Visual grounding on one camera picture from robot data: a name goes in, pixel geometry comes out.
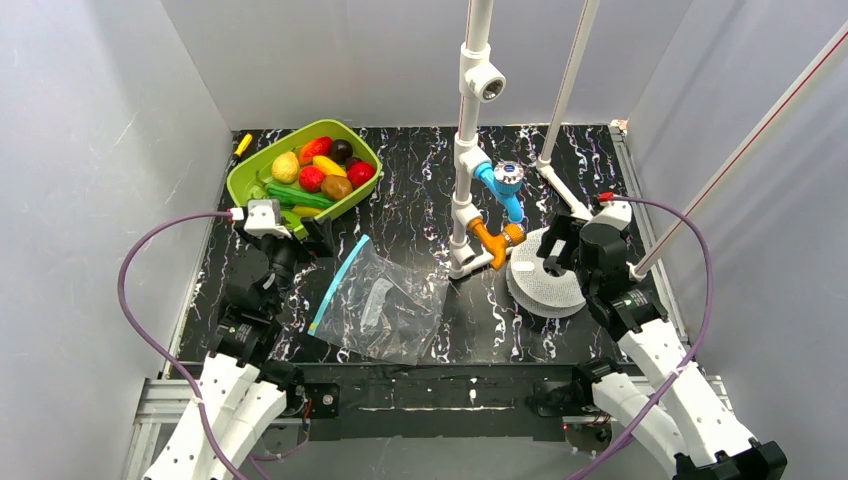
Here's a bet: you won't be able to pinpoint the green toy beans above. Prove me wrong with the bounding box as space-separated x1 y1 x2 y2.
265 183 334 210

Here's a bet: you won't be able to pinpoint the aluminium frame rail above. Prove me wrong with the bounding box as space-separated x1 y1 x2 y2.
123 374 730 480

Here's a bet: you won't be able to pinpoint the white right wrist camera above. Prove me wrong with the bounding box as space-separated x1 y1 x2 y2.
588 191 633 231

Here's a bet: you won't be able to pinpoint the clear zip top bag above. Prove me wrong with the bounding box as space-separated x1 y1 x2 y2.
308 235 450 365

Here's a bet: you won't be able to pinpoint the yellow handled screwdriver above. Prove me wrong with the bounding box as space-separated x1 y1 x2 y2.
232 132 253 160

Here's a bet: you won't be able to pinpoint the yellow toy banana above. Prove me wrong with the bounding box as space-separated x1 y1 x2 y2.
312 155 347 177

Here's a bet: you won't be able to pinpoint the green plastic tray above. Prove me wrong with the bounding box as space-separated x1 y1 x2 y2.
226 119 382 239

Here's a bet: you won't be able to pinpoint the red toy apple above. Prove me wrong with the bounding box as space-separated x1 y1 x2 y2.
347 161 376 189

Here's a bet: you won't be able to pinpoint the yellow toy lemon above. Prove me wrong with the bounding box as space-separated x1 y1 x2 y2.
271 151 300 185

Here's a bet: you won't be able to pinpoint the dark purple toy fruit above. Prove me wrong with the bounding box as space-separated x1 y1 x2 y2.
328 139 354 164

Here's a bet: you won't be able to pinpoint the white PVC pipe frame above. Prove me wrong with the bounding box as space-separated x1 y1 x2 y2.
449 1 847 279

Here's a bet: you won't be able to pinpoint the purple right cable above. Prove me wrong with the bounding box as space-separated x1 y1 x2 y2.
564 194 713 480

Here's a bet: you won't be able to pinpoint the yellow toy corn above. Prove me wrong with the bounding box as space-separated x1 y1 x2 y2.
291 205 323 217

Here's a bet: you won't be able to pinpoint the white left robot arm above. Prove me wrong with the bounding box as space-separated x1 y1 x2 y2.
143 208 334 479

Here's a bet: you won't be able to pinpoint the red orange toy pepper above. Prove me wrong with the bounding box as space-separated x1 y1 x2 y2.
298 136 333 166

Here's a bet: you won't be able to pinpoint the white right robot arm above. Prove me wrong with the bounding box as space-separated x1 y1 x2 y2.
537 214 788 479

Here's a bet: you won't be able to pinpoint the white filament spool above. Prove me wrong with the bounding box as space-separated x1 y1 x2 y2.
506 227 586 318

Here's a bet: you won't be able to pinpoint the orange pipe valve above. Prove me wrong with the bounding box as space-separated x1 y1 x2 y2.
467 217 526 270

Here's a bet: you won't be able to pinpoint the brown toy kiwi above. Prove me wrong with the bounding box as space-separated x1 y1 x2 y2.
321 175 354 202

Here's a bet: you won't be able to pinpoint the red toy strawberry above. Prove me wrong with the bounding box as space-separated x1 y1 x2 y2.
298 165 326 193

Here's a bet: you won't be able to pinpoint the blue pipe valve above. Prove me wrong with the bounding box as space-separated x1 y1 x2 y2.
473 161 525 224

